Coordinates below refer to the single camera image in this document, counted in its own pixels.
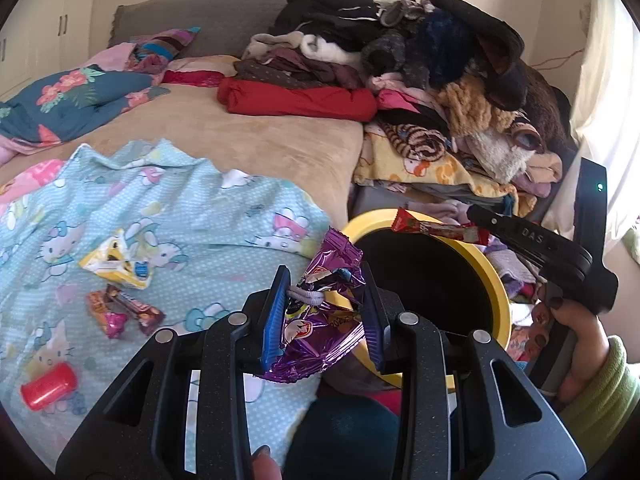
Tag purple snack wrapper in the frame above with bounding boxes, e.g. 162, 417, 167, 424
262, 229, 366, 384

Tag red candy bar wrapper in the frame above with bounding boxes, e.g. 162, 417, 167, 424
390, 208, 490, 246

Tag brown candy bar wrapper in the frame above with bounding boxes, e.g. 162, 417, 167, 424
105, 285, 165, 336

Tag yellow white snack bag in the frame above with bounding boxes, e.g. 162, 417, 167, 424
79, 230, 153, 290

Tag red cylindrical bottle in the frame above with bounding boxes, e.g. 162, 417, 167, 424
20, 362, 78, 412

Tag orange pink candy wrapper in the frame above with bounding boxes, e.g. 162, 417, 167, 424
86, 290, 128, 339

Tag green sleeve forearm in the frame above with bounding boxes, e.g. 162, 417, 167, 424
560, 336, 639, 467

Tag yellow rimmed black trash bin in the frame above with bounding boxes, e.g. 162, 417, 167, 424
324, 208, 512, 391

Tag right hand dark nails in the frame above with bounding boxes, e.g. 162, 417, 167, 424
525, 297, 610, 408

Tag left hand painted nails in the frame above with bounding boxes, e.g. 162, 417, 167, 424
252, 445, 282, 480

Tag yellow cartoon blanket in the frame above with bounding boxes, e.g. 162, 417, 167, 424
352, 122, 538, 217

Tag beige bed blanket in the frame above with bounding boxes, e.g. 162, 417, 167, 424
1, 84, 363, 228

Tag light blue hello kitty sheet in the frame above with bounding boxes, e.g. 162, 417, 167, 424
1, 140, 330, 467

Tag pile of mixed clothes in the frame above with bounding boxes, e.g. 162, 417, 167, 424
229, 0, 570, 200

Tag red folded garment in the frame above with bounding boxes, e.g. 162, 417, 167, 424
217, 78, 378, 122

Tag red patterned pillow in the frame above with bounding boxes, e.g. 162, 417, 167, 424
162, 54, 239, 88

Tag pink cartoon blanket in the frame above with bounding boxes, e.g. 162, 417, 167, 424
0, 159, 65, 206

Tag striped purple pillow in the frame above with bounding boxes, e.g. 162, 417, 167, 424
126, 26, 201, 75

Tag blue floral quilt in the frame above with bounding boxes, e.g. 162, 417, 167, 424
1, 65, 168, 155

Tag grey headboard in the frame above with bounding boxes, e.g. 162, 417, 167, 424
108, 0, 286, 58

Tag white wardrobe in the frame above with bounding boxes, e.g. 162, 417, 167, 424
1, 0, 93, 100

